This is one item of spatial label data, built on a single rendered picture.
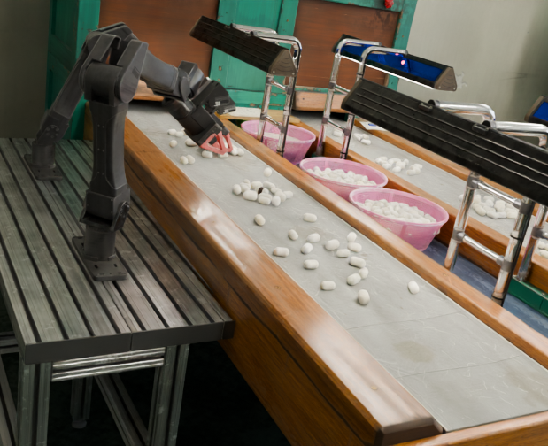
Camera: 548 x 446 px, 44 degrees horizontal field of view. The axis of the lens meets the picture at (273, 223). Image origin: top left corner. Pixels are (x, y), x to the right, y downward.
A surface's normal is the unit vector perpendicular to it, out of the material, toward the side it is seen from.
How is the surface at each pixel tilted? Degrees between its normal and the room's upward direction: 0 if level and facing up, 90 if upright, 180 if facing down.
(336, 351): 0
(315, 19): 90
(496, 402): 0
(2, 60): 90
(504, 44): 90
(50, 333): 0
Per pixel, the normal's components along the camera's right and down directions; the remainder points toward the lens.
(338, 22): 0.44, 0.39
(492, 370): 0.16, -0.92
